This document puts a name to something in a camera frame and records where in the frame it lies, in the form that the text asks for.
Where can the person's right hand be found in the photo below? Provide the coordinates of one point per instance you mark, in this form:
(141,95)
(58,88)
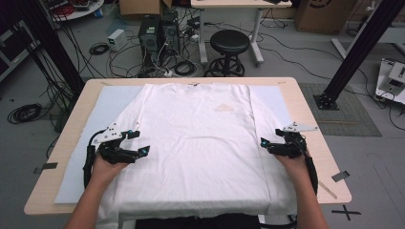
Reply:
(296,168)

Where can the large cardboard box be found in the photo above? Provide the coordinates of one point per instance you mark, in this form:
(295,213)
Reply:
(324,16)

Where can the black computer tower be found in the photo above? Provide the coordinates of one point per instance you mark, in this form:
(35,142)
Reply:
(149,38)
(170,31)

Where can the white power supply box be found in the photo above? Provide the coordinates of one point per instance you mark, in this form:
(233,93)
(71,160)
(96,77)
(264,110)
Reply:
(116,39)

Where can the white flat device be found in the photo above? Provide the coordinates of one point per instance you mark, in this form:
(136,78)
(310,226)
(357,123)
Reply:
(387,79)

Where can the white desk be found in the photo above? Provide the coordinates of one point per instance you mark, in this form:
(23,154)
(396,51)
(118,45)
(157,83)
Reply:
(238,3)

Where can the black tape strip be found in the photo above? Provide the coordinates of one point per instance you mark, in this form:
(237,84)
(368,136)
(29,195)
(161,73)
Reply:
(49,165)
(340,176)

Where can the white foam mat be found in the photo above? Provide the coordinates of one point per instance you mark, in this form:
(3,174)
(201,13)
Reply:
(92,127)

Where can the small cardboard box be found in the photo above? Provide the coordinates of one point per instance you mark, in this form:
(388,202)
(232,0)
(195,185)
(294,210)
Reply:
(140,7)

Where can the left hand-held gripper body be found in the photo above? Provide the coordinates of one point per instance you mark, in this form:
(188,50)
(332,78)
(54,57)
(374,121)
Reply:
(110,135)

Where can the person's left hand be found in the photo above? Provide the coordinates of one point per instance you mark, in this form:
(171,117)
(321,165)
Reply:
(106,173)

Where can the black metal stand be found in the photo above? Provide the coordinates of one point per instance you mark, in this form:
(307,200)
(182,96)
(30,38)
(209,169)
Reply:
(54,44)
(359,51)

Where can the black tape cross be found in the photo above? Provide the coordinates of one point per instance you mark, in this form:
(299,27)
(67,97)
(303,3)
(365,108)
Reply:
(346,212)

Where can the person's dark pants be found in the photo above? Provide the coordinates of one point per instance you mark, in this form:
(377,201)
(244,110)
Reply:
(197,223)

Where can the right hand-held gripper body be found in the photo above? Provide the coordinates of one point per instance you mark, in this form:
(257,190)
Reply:
(291,148)

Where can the grey floor mat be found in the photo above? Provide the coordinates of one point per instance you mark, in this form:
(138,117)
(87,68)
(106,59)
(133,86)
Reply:
(350,111)

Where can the round white table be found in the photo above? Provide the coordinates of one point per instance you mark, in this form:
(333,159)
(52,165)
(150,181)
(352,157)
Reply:
(79,14)

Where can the white power strip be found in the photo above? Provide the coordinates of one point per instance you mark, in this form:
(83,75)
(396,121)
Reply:
(168,73)

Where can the black round stool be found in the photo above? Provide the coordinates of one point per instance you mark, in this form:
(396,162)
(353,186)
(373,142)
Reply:
(229,41)

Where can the white t-shirt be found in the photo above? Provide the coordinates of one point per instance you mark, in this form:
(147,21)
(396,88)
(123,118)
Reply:
(197,143)

